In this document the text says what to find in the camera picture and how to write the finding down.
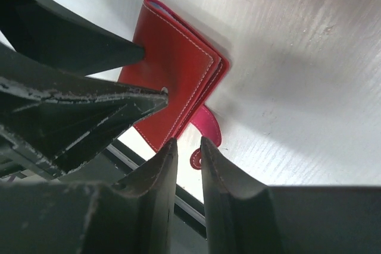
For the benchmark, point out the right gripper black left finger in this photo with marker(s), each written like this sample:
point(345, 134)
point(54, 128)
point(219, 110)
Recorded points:
point(77, 217)

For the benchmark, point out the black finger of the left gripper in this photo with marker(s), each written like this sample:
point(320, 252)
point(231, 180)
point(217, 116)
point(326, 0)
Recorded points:
point(54, 122)
point(50, 34)

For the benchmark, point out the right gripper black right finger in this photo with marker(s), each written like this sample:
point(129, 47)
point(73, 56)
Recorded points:
point(243, 215)

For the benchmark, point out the red leather card holder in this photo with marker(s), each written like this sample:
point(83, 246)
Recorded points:
point(179, 59)

